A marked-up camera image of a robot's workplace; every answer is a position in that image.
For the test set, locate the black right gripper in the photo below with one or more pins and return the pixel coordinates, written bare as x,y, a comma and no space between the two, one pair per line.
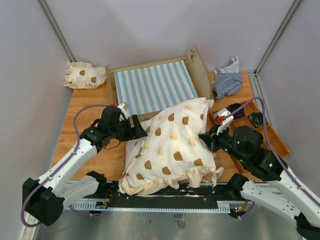
210,139

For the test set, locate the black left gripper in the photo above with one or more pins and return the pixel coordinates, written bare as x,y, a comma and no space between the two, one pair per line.
133,133

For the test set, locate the large bear print cushion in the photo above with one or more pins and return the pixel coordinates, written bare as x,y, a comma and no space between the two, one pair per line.
171,152

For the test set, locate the wooden striped pet bed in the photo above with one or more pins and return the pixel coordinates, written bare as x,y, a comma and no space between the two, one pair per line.
149,88

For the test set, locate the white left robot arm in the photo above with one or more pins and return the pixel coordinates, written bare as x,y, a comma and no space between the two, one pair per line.
46,197

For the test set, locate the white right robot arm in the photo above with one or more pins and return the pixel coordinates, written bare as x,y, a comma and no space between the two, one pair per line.
301,206

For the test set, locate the wooden compartment tray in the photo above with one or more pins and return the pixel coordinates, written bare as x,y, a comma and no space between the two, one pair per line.
247,119

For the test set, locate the blue yellow rolled fabric item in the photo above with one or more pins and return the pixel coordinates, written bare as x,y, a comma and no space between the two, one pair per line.
257,119

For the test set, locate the blue striped cloth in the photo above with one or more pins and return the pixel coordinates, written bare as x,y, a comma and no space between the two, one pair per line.
228,80

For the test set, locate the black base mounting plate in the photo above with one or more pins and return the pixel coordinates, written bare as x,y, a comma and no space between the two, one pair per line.
185,196

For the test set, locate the small bear print pillow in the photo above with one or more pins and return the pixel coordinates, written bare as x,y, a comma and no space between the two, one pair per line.
82,75

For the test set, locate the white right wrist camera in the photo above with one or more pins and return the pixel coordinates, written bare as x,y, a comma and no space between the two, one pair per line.
223,118

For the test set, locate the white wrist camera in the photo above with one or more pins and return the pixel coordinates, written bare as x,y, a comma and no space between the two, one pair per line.
223,118
124,109

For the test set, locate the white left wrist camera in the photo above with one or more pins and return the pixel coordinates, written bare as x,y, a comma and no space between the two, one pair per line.
124,109

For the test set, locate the grey slotted cable duct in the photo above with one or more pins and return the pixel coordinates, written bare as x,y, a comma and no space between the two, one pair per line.
82,205

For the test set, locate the left aluminium frame post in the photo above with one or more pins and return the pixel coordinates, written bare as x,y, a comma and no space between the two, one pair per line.
55,28

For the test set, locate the aluminium frame post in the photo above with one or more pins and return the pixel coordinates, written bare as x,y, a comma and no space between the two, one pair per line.
55,28
293,9

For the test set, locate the right aluminium frame post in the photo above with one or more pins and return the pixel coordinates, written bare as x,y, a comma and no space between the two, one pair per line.
293,9

